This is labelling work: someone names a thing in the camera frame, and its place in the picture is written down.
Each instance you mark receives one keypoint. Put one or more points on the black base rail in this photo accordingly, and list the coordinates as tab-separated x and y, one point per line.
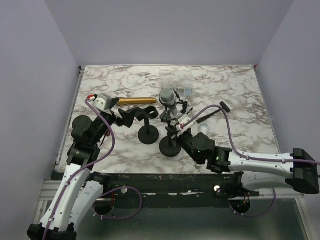
163	191

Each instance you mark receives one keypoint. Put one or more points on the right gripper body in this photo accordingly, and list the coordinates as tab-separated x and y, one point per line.
185	139

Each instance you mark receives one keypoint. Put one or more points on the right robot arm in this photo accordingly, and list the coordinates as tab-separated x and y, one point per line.
296	170

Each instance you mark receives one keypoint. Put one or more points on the black shock-mount tripod stand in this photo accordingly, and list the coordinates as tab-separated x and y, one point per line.
186	109

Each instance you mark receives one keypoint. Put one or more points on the gold microphone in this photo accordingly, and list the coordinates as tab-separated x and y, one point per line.
136	101

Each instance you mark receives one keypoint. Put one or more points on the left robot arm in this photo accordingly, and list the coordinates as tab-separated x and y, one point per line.
93	141

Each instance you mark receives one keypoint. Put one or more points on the black round-base mic stand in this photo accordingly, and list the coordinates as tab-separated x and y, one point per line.
148	134

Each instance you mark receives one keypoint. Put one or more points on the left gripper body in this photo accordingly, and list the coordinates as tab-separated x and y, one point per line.
110	119

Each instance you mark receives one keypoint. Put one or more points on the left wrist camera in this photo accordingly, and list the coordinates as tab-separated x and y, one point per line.
103	102

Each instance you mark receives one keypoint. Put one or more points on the clear screw organizer box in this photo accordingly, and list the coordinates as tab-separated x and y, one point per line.
181	81

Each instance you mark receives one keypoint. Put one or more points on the black T-handle tool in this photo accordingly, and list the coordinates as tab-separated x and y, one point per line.
206	117

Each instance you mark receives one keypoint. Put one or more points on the white microphone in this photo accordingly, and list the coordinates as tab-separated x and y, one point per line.
204	128

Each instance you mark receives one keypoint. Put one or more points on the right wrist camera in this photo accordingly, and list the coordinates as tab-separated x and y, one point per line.
184	123

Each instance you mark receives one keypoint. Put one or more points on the silver microphone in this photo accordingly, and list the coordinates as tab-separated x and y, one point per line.
168	98

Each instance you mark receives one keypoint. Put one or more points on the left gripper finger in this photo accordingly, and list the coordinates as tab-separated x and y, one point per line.
128	116
114	102

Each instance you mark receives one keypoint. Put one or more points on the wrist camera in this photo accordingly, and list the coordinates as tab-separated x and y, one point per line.
184	123
103	102

